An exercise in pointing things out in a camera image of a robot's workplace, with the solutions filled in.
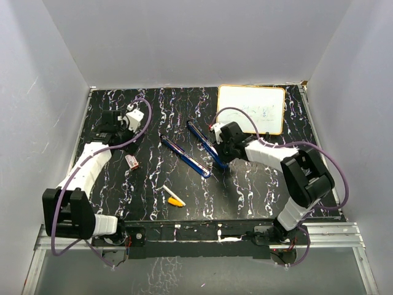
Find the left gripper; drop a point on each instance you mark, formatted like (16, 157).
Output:
(125, 126)

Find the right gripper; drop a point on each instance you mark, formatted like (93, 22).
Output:
(226, 159)

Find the red white staple box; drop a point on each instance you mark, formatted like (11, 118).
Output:
(132, 162)

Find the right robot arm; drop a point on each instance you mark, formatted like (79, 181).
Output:
(306, 177)

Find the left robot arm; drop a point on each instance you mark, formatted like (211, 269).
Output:
(76, 218)

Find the white marker pen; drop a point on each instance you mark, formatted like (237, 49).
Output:
(173, 195)

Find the yellow marker cap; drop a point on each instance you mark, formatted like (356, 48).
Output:
(174, 202)

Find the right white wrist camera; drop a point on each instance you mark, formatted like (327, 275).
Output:
(215, 129)

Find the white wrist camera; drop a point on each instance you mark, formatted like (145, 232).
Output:
(215, 129)
(132, 118)

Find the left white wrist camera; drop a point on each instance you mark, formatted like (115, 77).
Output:
(132, 118)

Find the small whiteboard orange frame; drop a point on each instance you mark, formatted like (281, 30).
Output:
(252, 107)

